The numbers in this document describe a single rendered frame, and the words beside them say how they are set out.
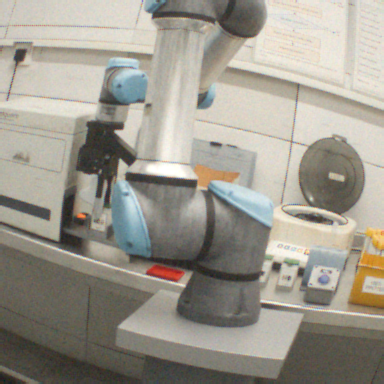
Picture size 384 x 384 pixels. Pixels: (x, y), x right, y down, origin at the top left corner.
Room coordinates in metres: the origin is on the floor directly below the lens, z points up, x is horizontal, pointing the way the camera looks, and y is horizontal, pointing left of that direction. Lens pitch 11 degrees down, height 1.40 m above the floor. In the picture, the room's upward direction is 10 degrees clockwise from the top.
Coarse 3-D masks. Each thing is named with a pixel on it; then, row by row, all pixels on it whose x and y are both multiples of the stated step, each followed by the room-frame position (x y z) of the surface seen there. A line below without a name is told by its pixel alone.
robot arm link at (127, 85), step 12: (120, 72) 1.73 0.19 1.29; (132, 72) 1.70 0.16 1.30; (144, 72) 1.75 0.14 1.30; (108, 84) 1.77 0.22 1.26; (120, 84) 1.69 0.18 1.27; (132, 84) 1.70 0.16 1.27; (144, 84) 1.71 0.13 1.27; (120, 96) 1.70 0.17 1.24; (132, 96) 1.70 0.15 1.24; (144, 96) 1.71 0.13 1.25
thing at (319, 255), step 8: (312, 248) 1.81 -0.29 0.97; (320, 248) 1.82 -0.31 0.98; (328, 248) 1.83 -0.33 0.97; (336, 248) 1.84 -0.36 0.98; (312, 256) 1.81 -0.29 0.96; (320, 256) 1.81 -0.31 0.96; (328, 256) 1.80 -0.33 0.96; (336, 256) 1.80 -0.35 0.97; (344, 256) 1.80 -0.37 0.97; (312, 264) 1.81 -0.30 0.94; (320, 264) 1.81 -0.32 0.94; (328, 264) 1.80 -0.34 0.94; (336, 264) 1.80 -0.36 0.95; (304, 272) 1.81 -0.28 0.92; (304, 280) 1.81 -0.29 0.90; (304, 288) 1.79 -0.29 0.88; (336, 288) 1.80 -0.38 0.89
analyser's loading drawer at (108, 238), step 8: (64, 224) 1.86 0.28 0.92; (72, 224) 1.88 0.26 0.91; (88, 224) 1.82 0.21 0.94; (112, 224) 1.84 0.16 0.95; (72, 232) 1.83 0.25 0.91; (80, 232) 1.82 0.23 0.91; (88, 232) 1.82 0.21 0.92; (96, 232) 1.82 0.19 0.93; (112, 232) 1.85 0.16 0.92; (96, 240) 1.81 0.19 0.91; (104, 240) 1.81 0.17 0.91; (112, 240) 1.82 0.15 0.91; (120, 248) 1.80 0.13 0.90
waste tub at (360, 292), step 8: (368, 256) 1.83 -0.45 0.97; (376, 256) 1.83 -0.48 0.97; (360, 264) 1.71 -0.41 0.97; (368, 264) 1.83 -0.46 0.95; (376, 264) 1.82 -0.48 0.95; (360, 272) 1.71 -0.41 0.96; (368, 272) 1.71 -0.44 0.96; (376, 272) 1.70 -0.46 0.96; (360, 280) 1.71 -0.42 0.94; (368, 280) 1.70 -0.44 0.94; (376, 280) 1.70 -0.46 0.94; (352, 288) 1.71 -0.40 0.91; (360, 288) 1.71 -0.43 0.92; (368, 288) 1.70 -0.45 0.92; (376, 288) 1.70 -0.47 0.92; (352, 296) 1.71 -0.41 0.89; (360, 296) 1.71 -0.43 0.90; (368, 296) 1.70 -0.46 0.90; (376, 296) 1.69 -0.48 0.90; (360, 304) 1.70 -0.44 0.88; (368, 304) 1.70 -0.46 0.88; (376, 304) 1.69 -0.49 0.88
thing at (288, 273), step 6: (288, 258) 1.82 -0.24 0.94; (282, 264) 1.79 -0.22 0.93; (288, 264) 1.79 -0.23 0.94; (294, 264) 1.78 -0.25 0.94; (282, 270) 1.78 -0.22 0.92; (288, 270) 1.78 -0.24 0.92; (294, 270) 1.77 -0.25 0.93; (282, 276) 1.78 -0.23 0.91; (288, 276) 1.78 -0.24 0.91; (294, 276) 1.77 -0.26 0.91; (282, 282) 1.78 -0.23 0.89; (288, 282) 1.78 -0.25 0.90; (276, 288) 1.78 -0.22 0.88; (282, 288) 1.78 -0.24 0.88; (288, 288) 1.77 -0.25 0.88
